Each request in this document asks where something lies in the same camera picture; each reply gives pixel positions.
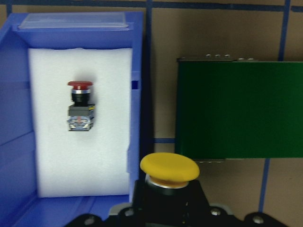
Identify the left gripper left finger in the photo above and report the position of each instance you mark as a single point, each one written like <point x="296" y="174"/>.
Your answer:
<point x="139" y="195"/>

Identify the white foam pad source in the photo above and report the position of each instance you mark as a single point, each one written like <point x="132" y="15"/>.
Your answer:
<point x="81" y="163"/>

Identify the blue bin with buttons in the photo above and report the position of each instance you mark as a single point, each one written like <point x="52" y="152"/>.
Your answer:
<point x="20" y="204"/>

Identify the green conveyor belt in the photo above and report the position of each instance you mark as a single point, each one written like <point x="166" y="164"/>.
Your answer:
<point x="239" y="109"/>

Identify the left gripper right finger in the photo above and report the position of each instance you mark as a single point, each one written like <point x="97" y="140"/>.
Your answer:
<point x="197" y="198"/>

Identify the yellow push button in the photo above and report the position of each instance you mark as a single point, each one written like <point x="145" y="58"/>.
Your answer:
<point x="168" y="173"/>

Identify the red push button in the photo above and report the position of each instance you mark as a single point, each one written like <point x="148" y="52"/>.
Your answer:
<point x="81" y="112"/>

